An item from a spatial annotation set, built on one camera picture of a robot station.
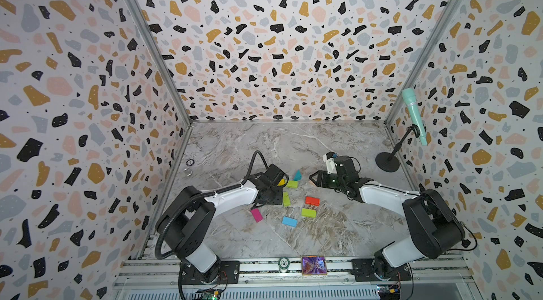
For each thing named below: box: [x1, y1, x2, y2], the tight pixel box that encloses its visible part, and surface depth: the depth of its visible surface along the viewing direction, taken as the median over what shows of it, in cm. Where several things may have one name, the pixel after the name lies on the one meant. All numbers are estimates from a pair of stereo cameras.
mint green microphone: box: [401, 87, 428, 147], surface depth 84 cm
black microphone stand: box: [375, 123, 421, 173], surface depth 105 cm
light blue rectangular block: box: [282, 216, 298, 228], surface depth 87 cm
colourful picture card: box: [300, 254, 328, 276], surface depth 76 cm
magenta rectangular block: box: [251, 208, 264, 223], surface depth 89 cm
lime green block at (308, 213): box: [301, 208, 317, 219], surface depth 90 cm
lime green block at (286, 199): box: [282, 191, 291, 207], surface depth 92 cm
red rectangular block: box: [304, 195, 321, 206], surface depth 94 cm
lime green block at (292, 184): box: [285, 179, 300, 189], surface depth 98 cm
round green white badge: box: [277, 256, 290, 270], surface depth 72 cm
